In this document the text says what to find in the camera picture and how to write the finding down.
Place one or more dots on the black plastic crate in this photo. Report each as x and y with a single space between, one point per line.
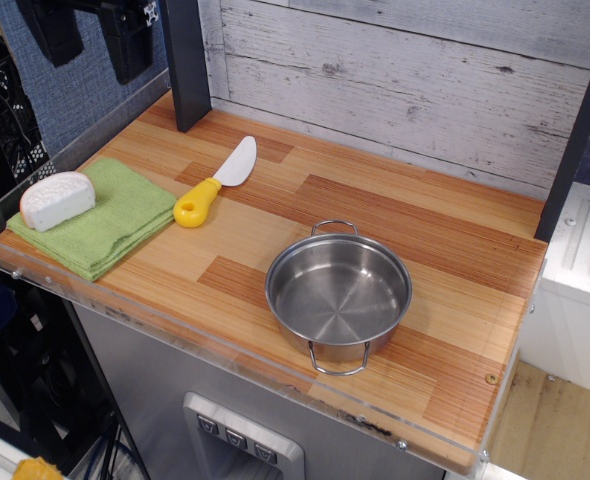
22 151

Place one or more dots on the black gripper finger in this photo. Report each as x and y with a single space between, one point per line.
54 27
127 30

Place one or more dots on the dark right support post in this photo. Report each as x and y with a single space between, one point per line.
566 172

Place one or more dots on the yellow handled toy knife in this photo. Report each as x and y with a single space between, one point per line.
192 209

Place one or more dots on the dark support post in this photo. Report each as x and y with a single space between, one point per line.
186 59
566 172

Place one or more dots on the yellow object bottom left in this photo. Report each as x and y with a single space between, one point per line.
36 469

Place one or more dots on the stainless steel pot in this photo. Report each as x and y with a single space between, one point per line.
338 297

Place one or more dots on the clear acrylic table guard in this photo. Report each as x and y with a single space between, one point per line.
470 249

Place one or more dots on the dark left support post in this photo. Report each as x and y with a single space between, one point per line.
186 59

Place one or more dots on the toy cheese wedge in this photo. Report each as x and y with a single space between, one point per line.
56 199

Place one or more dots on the white metal side box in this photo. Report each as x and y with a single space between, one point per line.
555 336

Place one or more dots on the green folded cloth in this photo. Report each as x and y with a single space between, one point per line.
129 209

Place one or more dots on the silver dispenser button panel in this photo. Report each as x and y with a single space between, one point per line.
228 445

